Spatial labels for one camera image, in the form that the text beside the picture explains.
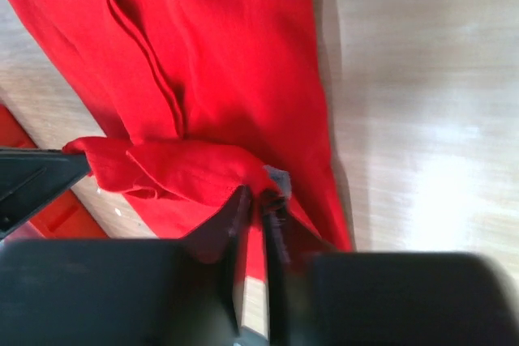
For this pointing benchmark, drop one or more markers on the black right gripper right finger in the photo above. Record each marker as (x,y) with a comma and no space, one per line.
(320,296)

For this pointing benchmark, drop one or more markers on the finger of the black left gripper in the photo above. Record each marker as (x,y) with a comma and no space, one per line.
(31,179)

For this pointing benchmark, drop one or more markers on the red plastic bin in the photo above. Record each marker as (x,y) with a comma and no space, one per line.
(66,217)

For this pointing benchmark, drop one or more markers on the red t shirt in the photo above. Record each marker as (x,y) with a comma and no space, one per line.
(196,98)

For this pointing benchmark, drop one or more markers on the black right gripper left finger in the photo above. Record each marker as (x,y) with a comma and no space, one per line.
(129,291)

